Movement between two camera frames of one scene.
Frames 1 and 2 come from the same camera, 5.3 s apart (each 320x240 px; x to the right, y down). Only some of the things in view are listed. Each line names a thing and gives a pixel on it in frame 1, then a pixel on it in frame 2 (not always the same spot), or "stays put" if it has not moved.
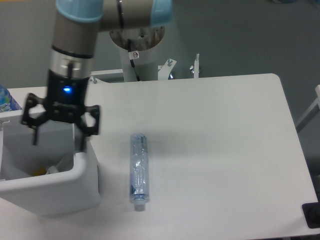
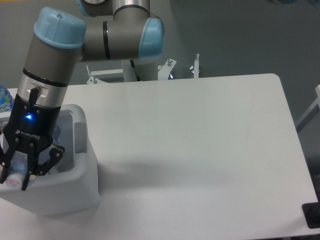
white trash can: x=56 y=177 stays put
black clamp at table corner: x=311 y=213 stays put
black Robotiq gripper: x=65 y=102 → x=31 y=127
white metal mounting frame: x=164 y=70 stays put
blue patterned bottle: x=7 y=102 stays put
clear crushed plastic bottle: x=139 y=165 → x=19 y=168
